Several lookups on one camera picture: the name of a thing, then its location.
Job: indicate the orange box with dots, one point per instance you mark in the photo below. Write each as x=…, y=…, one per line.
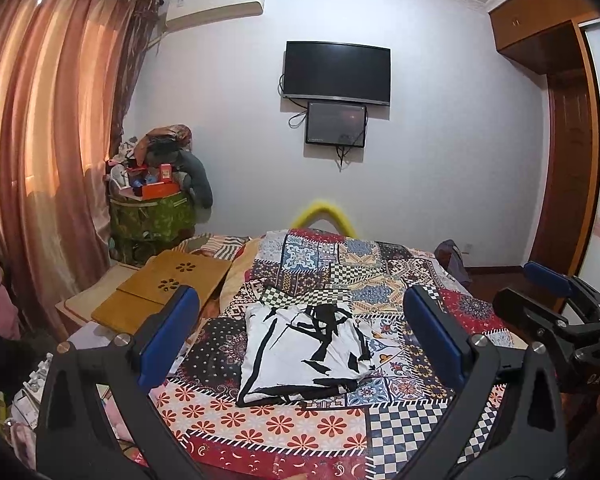
x=160, y=191

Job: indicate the colourful patchwork blanket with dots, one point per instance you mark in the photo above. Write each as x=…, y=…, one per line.
x=300, y=435

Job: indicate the white air conditioner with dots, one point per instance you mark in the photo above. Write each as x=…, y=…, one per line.
x=212, y=5

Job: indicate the brown floral cloth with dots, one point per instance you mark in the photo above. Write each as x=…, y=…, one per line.
x=167, y=135

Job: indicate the black wall television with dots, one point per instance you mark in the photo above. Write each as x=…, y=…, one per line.
x=337, y=72

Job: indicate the brown wooden wardrobe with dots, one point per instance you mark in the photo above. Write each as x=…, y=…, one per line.
x=565, y=160

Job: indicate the pink brown curtain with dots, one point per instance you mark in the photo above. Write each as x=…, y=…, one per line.
x=45, y=110

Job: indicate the green fabric storage basket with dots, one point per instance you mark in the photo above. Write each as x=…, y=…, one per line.
x=150, y=225

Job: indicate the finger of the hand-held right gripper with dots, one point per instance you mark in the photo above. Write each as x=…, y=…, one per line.
x=530, y=312
x=550, y=273

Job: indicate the small red box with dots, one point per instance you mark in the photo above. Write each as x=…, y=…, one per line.
x=166, y=173

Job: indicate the wooden lap desk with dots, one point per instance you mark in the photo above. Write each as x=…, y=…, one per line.
x=145, y=285

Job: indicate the beige bedside table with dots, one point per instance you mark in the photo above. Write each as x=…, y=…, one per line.
x=87, y=300

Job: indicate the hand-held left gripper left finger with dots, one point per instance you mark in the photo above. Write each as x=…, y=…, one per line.
x=167, y=335

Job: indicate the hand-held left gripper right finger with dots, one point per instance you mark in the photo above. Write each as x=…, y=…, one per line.
x=432, y=332

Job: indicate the grey blue garment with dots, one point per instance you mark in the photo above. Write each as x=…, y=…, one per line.
x=452, y=260

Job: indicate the small black wall monitor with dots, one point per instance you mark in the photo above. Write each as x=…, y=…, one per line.
x=336, y=124

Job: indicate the yellow foam hoop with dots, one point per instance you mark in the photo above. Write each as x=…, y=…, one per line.
x=322, y=207

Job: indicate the white black streaked t-shirt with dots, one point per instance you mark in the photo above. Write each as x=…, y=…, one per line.
x=290, y=355

